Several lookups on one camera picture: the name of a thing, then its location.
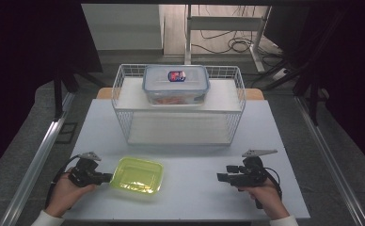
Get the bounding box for right hand-held gripper cable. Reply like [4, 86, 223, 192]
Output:
[255, 167, 284, 210]

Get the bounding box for clear lidded food container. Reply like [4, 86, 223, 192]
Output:
[141, 64, 211, 106]

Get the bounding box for hand-held gripper cable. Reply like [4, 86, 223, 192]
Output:
[44, 154, 82, 211]
[255, 167, 284, 210]

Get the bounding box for black floor frame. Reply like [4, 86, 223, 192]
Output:
[56, 121, 79, 145]

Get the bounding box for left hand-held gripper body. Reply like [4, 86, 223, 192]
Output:
[68, 152, 105, 188]

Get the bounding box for left hand-held gripper cable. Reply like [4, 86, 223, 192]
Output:
[44, 154, 82, 211]

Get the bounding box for person's right hand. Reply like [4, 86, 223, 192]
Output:
[237, 178, 291, 221]

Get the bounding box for wooden table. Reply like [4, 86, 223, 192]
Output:
[95, 87, 265, 102]

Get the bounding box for white power strip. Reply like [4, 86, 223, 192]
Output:
[271, 67, 288, 82]

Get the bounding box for black curtain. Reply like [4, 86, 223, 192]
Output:
[263, 5, 365, 177]
[0, 0, 103, 182]

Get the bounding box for aluminium rail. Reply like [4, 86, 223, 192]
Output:
[294, 95, 365, 226]
[0, 92, 76, 226]

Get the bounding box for white cabinet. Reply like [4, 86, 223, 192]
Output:
[81, 3, 166, 51]

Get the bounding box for black floor cables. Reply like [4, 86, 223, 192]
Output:
[191, 5, 286, 64]

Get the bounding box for white metal desk frame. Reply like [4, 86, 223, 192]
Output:
[183, 4, 273, 73]

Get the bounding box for black metal stand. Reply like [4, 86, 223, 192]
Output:
[292, 62, 329, 126]
[53, 67, 107, 121]

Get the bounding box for person's left hand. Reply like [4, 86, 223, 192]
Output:
[43, 171, 98, 219]

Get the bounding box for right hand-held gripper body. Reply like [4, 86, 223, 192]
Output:
[229, 149, 278, 188]

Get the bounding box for green plastic container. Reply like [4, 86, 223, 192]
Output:
[109, 156, 165, 195]

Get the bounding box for white wire shelf rack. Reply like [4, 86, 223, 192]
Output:
[110, 63, 246, 146]

